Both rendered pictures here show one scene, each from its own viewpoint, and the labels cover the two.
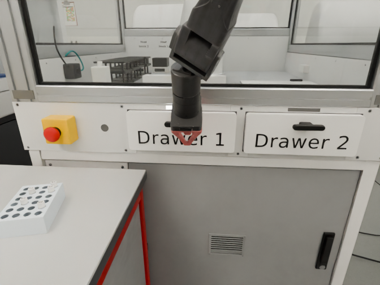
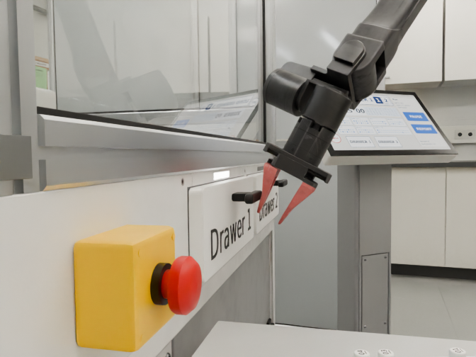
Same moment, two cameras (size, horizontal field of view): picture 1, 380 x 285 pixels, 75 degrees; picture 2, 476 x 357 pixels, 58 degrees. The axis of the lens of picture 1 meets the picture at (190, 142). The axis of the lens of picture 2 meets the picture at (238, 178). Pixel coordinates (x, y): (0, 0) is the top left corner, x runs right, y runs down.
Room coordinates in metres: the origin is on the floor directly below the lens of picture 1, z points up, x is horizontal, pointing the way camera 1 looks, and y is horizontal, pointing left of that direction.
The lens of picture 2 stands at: (0.52, 0.64, 0.96)
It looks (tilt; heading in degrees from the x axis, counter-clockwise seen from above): 3 degrees down; 279
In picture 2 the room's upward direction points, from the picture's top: 1 degrees counter-clockwise
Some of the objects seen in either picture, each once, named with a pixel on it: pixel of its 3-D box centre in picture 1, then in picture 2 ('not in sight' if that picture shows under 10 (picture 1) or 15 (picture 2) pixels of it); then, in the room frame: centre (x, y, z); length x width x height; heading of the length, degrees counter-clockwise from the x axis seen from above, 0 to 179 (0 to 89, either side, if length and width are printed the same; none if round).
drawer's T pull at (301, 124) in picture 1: (306, 125); (277, 183); (0.59, -0.29, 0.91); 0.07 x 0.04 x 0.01; 86
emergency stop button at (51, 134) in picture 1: (52, 133); (176, 284); (0.61, 0.36, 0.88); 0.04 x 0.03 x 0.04; 86
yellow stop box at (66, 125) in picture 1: (60, 129); (133, 282); (0.65, 0.35, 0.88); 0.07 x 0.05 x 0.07; 86
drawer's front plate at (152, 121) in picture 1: (181, 131); (228, 218); (0.64, 0.02, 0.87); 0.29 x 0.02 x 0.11; 86
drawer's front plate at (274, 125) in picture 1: (301, 134); (265, 197); (0.61, -0.29, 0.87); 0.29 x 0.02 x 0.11; 86
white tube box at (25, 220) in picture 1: (34, 207); not in sight; (0.43, 0.32, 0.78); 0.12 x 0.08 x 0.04; 10
